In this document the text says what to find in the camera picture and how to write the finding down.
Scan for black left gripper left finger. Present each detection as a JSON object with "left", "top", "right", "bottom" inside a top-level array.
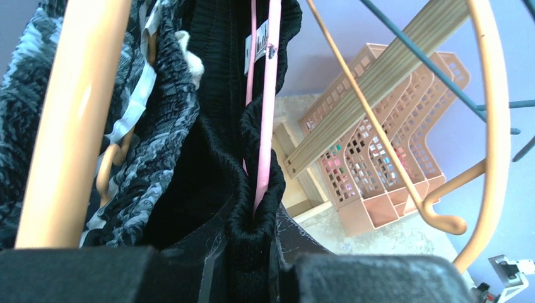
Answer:
[{"left": 1, "top": 196, "right": 233, "bottom": 302}]

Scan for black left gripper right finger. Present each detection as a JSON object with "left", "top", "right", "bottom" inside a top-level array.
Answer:
[{"left": 271, "top": 205, "right": 473, "bottom": 302}]

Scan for black shorts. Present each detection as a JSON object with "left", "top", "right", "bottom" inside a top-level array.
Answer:
[{"left": 136, "top": 1, "right": 286, "bottom": 302}]

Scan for pink plastic file organizer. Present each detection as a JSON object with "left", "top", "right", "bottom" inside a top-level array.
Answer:
[{"left": 297, "top": 42, "right": 471, "bottom": 238}]

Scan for grey-blue plastic hanger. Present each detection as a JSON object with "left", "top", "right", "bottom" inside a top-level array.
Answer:
[{"left": 359, "top": 0, "right": 535, "bottom": 163}]

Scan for orange hanger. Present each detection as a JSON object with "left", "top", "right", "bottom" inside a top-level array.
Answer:
[
  {"left": 14, "top": 1, "right": 161, "bottom": 249},
  {"left": 301, "top": 1, "right": 526, "bottom": 280}
]

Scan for pink thin hanger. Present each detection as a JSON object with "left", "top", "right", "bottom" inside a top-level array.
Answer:
[{"left": 244, "top": 1, "right": 281, "bottom": 214}]

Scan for dark camouflage shorts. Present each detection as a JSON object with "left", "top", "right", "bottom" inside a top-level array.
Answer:
[{"left": 1, "top": 1, "right": 199, "bottom": 249}]

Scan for wooden clothes rack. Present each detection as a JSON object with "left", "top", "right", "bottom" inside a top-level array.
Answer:
[{"left": 284, "top": 1, "right": 470, "bottom": 234}]

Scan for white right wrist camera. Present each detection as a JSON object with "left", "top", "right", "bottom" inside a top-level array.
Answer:
[{"left": 471, "top": 254, "right": 534, "bottom": 303}]

